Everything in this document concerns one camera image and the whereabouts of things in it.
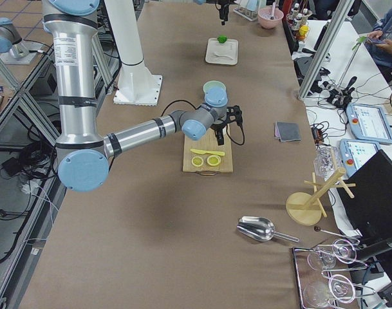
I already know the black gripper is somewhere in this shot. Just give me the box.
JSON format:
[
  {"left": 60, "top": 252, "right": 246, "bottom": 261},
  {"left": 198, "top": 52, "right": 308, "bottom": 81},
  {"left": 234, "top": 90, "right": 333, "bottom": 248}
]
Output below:
[
  {"left": 210, "top": 105, "right": 243, "bottom": 145},
  {"left": 214, "top": 0, "right": 232, "bottom": 26}
]

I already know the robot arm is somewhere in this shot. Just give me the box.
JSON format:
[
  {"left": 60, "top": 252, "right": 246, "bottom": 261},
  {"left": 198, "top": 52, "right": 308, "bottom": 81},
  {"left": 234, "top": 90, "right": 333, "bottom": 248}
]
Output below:
[
  {"left": 42, "top": 1, "right": 242, "bottom": 192},
  {"left": 193, "top": 0, "right": 233, "bottom": 26}
]

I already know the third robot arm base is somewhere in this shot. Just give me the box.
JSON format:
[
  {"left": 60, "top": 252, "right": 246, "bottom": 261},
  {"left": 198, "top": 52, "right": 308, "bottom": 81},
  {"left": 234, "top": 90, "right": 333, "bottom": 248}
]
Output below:
[{"left": 0, "top": 17, "right": 39, "bottom": 65}]

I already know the pink bowl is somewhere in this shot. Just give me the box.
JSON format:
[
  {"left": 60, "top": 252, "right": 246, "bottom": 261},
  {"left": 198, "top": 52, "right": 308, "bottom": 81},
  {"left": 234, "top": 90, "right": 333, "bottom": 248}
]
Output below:
[{"left": 257, "top": 7, "right": 284, "bottom": 29}]

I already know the mint green bowl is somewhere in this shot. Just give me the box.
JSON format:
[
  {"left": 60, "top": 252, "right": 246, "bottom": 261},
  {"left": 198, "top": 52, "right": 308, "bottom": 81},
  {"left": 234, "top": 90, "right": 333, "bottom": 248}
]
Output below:
[{"left": 203, "top": 80, "right": 226, "bottom": 97}]

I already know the green lime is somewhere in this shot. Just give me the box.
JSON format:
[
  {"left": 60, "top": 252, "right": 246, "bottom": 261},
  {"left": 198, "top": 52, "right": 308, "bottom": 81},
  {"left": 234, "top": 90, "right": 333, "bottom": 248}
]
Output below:
[{"left": 217, "top": 35, "right": 228, "bottom": 44}]

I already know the yellow plastic knife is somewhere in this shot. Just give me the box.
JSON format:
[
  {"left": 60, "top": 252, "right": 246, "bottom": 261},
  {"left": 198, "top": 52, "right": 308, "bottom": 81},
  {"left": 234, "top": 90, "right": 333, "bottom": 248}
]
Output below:
[{"left": 190, "top": 148, "right": 225, "bottom": 156}]

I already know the cream rabbit tray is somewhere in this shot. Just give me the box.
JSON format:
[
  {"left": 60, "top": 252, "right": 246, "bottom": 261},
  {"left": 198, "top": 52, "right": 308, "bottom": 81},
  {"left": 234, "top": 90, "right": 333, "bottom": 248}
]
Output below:
[{"left": 205, "top": 38, "right": 239, "bottom": 66}]

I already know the wooden cutting board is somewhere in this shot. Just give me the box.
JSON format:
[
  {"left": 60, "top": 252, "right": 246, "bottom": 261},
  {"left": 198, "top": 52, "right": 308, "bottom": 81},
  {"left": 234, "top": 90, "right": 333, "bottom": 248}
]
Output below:
[{"left": 182, "top": 128, "right": 233, "bottom": 174}]

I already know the lemon slice stack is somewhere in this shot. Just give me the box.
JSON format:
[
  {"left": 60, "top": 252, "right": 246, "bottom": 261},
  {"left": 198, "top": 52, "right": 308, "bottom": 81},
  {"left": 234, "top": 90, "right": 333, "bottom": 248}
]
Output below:
[{"left": 191, "top": 156, "right": 204, "bottom": 167}]

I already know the grey folded cloth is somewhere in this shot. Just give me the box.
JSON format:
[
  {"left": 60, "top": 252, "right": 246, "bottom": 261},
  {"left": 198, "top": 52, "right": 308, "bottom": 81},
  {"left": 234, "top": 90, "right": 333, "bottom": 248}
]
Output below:
[{"left": 274, "top": 122, "right": 301, "bottom": 142}]

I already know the condiment bottle rack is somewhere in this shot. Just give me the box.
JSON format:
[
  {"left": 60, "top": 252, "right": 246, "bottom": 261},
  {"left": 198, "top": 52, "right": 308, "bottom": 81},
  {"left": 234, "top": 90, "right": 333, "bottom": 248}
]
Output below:
[{"left": 283, "top": 1, "right": 312, "bottom": 53}]

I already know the metal scoop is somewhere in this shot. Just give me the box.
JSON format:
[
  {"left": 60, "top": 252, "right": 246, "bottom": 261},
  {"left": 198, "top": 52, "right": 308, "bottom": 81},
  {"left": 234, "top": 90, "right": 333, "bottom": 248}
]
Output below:
[{"left": 236, "top": 216, "right": 300, "bottom": 243}]

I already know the clear plastic container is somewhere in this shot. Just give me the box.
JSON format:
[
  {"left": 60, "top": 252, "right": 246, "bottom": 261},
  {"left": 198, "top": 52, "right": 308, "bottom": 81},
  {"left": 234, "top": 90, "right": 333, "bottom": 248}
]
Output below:
[{"left": 313, "top": 146, "right": 343, "bottom": 179}]

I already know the wooden mug tree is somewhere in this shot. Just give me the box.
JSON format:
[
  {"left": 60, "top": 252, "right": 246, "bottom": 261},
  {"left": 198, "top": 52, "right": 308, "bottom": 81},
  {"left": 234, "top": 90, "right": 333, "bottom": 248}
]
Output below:
[{"left": 286, "top": 167, "right": 356, "bottom": 226}]

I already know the lower teach pendant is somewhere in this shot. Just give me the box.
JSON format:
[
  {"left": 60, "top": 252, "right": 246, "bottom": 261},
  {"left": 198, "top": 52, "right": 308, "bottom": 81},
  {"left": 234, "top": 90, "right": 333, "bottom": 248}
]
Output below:
[{"left": 339, "top": 138, "right": 381, "bottom": 177}]

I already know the teach pendant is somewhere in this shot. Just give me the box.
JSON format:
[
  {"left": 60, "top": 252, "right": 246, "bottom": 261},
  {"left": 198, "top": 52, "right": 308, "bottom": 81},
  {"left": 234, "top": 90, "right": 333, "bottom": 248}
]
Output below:
[
  {"left": 346, "top": 103, "right": 392, "bottom": 145},
  {"left": 339, "top": 138, "right": 381, "bottom": 177}
]

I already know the upper teach pendant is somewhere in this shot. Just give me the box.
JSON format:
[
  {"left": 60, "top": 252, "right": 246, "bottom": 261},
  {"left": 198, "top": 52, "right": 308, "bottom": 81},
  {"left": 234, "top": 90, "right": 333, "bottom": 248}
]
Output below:
[{"left": 346, "top": 103, "right": 392, "bottom": 145}]

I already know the seated person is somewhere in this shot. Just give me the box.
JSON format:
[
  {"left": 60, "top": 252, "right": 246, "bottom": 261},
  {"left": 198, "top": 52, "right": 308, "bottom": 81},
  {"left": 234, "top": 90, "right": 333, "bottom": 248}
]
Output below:
[{"left": 366, "top": 8, "right": 392, "bottom": 69}]

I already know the black monitor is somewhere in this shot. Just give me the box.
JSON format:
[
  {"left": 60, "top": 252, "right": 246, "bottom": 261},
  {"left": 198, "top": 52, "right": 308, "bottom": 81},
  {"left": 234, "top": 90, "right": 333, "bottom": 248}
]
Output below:
[{"left": 337, "top": 150, "right": 392, "bottom": 241}]

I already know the lemon slice near handle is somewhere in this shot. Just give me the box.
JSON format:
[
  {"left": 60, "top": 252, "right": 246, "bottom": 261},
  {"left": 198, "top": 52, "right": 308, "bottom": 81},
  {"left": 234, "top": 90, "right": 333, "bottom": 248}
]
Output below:
[{"left": 207, "top": 154, "right": 221, "bottom": 167}]

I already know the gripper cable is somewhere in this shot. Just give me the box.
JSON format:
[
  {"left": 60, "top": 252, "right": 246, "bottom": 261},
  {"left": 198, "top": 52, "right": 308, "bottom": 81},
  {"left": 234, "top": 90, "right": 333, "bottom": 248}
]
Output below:
[{"left": 160, "top": 100, "right": 247, "bottom": 146}]

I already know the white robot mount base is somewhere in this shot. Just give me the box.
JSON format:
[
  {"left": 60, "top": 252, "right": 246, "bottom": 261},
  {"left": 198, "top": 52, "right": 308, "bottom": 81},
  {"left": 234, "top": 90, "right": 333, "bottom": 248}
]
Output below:
[{"left": 105, "top": 1, "right": 162, "bottom": 106}]

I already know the aluminium frame post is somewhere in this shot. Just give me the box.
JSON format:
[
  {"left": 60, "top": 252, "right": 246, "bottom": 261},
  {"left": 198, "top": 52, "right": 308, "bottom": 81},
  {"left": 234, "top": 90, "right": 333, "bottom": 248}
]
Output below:
[{"left": 297, "top": 0, "right": 354, "bottom": 100}]

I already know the wire glass rack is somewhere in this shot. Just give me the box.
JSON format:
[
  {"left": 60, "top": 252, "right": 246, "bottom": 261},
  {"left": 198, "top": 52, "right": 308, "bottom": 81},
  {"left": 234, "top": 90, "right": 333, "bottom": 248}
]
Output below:
[{"left": 292, "top": 238, "right": 376, "bottom": 308}]

